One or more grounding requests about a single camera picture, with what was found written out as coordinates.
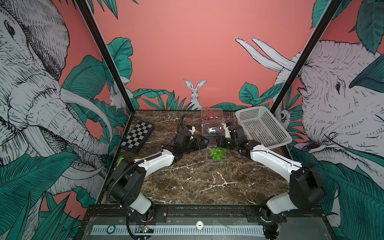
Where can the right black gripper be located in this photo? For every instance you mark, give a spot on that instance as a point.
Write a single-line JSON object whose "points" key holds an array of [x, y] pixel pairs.
{"points": [[222, 143]]}

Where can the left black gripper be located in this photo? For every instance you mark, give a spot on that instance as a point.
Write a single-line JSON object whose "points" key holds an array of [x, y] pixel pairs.
{"points": [[203, 145]]}

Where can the green grape bunch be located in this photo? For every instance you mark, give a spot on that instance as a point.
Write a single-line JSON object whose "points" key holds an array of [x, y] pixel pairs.
{"points": [[218, 153]]}

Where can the white plastic perforated basket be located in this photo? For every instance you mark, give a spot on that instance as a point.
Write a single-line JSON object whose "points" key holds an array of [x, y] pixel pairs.
{"points": [[261, 125]]}

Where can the clear plastic clamshell container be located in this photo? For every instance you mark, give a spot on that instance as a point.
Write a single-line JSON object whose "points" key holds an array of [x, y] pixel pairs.
{"points": [[216, 109]]}

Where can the red grape bunch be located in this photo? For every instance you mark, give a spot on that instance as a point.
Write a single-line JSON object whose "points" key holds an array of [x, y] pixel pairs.
{"points": [[211, 115]]}

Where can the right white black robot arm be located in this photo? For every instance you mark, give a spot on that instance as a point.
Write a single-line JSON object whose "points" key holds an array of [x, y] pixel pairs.
{"points": [[306, 187]]}

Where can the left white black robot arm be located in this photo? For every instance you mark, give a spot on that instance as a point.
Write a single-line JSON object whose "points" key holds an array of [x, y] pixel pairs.
{"points": [[125, 183]]}

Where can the black white checkerboard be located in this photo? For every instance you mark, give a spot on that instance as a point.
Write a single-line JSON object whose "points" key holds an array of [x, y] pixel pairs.
{"points": [[137, 137]]}

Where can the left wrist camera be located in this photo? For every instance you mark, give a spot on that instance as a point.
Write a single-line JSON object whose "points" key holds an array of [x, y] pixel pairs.
{"points": [[184, 135]]}

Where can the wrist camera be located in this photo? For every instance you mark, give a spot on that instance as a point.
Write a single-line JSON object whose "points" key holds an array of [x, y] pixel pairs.
{"points": [[235, 132], [184, 135]]}

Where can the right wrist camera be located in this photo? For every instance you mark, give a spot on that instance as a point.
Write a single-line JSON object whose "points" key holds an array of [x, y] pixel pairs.
{"points": [[235, 132]]}

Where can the black front mounting rail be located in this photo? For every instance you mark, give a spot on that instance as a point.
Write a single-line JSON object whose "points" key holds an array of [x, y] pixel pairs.
{"points": [[162, 212]]}

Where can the white slotted cable duct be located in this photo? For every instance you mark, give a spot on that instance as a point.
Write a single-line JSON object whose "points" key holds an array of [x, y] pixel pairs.
{"points": [[168, 230]]}

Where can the left black frame post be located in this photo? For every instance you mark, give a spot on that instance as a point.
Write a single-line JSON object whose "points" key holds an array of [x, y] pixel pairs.
{"points": [[102, 46]]}

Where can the black frame post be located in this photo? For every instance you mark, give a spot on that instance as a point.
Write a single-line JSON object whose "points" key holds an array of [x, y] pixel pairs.
{"points": [[324, 21], [102, 46]]}

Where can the right black frame post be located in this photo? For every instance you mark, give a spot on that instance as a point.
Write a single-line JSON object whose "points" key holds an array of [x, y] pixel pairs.
{"points": [[324, 21]]}

